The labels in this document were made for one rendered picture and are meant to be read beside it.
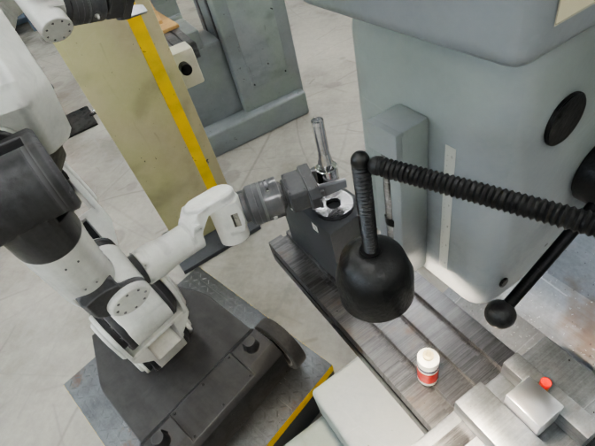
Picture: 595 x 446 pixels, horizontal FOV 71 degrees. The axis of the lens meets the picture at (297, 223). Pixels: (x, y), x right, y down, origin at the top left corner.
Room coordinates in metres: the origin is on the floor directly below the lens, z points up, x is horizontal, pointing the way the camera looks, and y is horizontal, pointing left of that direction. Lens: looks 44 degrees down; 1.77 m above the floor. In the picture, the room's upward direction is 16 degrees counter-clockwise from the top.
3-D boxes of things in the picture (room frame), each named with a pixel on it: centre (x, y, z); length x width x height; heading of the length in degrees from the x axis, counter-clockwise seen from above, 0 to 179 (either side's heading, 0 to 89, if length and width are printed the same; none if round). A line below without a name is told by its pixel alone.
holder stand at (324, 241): (0.74, -0.07, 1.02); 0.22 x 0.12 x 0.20; 23
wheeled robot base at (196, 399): (0.80, 0.53, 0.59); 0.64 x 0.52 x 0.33; 36
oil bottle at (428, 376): (0.34, -0.16, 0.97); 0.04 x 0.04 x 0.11
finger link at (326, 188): (0.66, -0.09, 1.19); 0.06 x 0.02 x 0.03; 94
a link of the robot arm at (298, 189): (0.69, 0.00, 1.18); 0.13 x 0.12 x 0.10; 4
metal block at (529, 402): (0.21, -0.27, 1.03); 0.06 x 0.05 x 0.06; 20
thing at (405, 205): (0.31, -0.11, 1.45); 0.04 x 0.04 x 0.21; 21
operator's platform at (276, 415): (0.80, 0.53, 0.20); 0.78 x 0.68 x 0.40; 36
